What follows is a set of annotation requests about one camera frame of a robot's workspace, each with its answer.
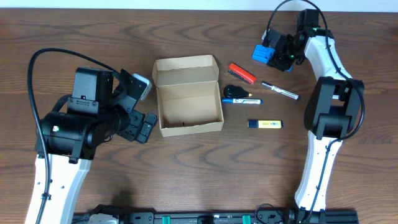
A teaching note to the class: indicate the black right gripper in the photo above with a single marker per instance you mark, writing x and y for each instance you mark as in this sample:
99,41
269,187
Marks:
278,53

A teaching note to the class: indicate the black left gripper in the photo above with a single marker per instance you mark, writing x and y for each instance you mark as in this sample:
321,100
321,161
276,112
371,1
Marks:
137,123

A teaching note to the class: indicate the blue plastic holder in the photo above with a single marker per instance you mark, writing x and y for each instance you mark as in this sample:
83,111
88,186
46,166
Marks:
268,56

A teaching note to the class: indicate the brown cardboard box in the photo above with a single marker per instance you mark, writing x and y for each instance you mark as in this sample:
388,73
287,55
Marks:
188,95

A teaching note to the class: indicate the yellow highlighter with blue cap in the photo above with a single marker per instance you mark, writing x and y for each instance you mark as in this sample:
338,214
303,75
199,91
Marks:
265,124

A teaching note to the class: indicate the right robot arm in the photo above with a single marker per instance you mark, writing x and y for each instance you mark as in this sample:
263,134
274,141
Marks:
335,109

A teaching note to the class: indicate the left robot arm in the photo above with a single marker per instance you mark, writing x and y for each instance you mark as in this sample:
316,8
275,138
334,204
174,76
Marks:
101,105

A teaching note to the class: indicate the blue whiteboard marker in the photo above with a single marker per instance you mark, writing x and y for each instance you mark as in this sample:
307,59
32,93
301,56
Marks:
246,101

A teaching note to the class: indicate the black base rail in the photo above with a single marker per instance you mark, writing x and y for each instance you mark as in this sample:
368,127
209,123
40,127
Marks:
264,214

